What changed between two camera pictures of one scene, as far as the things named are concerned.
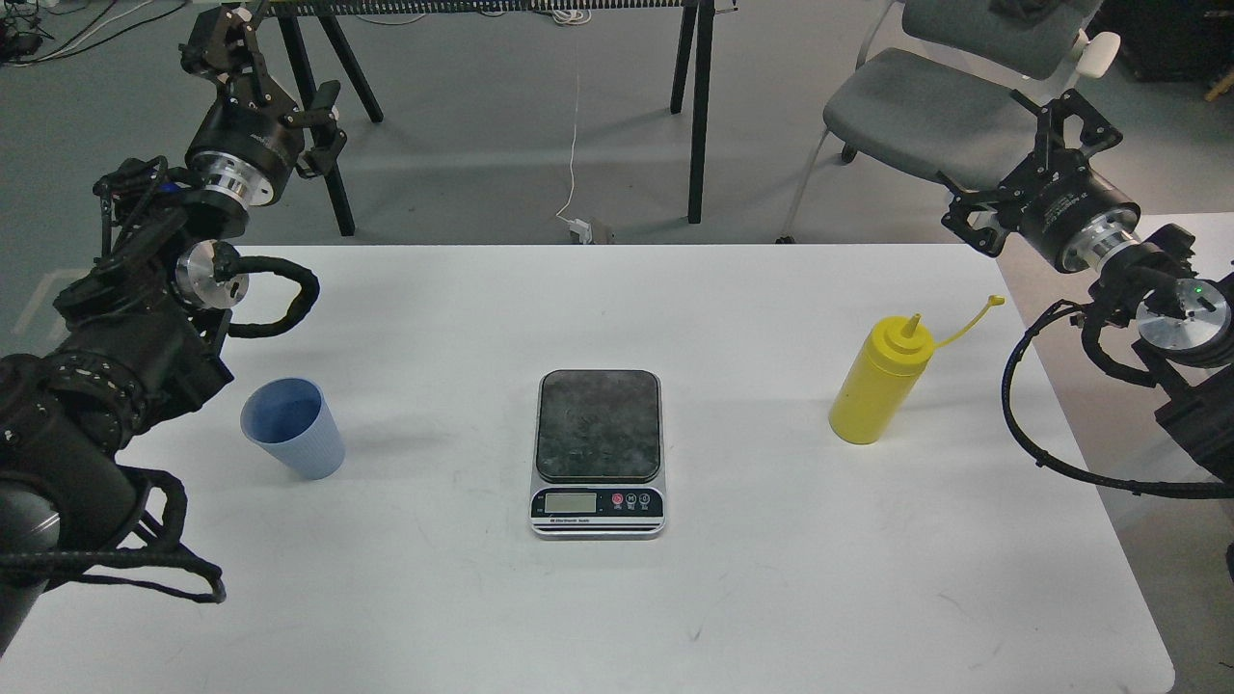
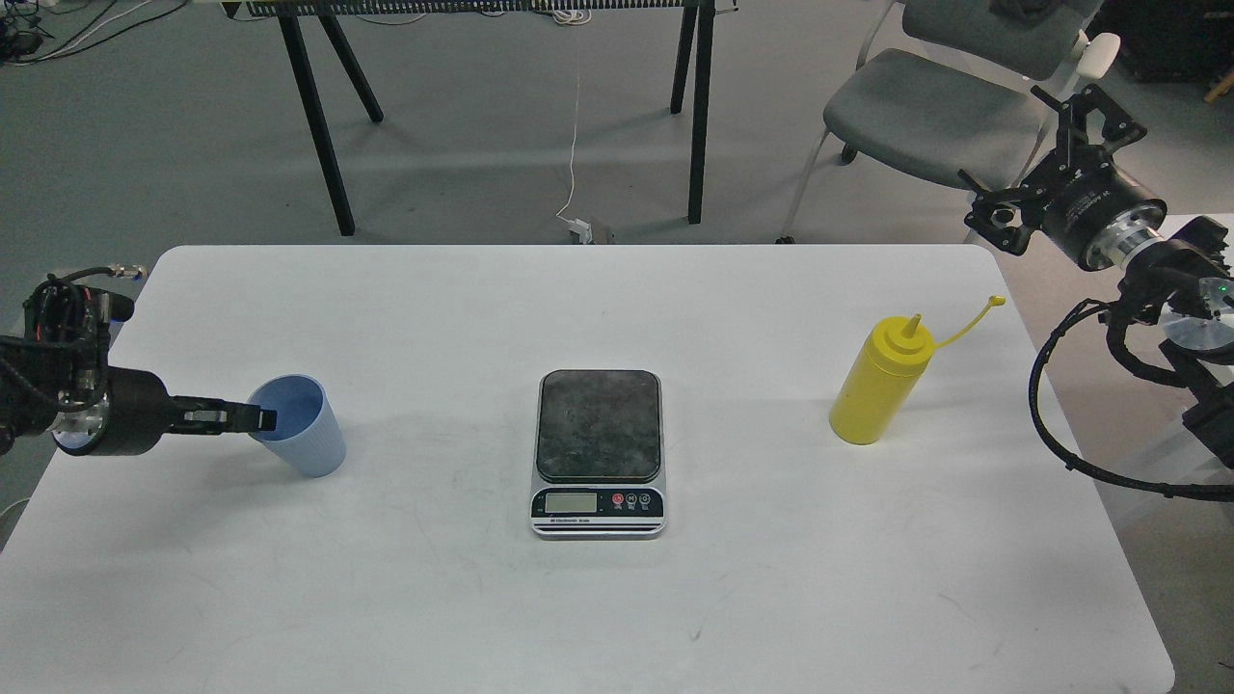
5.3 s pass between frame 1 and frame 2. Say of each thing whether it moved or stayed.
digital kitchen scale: stayed
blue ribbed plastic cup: stayed
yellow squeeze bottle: stayed
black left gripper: moved
